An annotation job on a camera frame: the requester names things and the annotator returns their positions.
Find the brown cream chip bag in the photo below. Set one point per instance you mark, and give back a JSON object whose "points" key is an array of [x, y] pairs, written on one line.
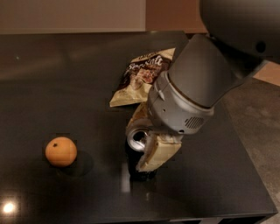
{"points": [[139, 76]]}

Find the orange fruit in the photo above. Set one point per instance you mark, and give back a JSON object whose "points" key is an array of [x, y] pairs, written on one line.
{"points": [[61, 152]]}

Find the dark blue pepsi can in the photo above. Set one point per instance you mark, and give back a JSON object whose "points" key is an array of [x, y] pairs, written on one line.
{"points": [[134, 149]]}

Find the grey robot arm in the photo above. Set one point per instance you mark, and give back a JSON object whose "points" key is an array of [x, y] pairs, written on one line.
{"points": [[242, 36]]}

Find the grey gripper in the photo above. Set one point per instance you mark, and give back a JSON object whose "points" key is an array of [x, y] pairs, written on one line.
{"points": [[175, 112]]}

